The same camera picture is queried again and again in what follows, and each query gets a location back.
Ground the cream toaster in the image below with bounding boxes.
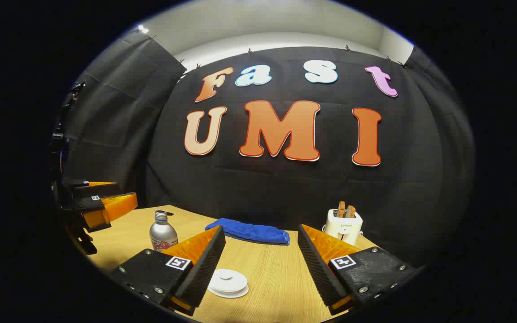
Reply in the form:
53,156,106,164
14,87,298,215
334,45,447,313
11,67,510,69
323,209,364,246

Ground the blue towel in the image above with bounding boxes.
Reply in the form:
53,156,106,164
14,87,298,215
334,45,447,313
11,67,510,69
205,218,290,245

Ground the silver water bottle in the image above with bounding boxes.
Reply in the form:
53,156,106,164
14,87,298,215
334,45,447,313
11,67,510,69
149,210,179,252

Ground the black backdrop cloth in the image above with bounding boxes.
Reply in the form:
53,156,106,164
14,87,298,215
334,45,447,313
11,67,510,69
63,29,477,265

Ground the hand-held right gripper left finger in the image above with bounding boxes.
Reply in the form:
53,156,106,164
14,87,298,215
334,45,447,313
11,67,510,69
108,225,226,317

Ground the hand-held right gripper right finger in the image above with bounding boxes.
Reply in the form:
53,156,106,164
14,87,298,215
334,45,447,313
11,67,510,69
298,224,421,315

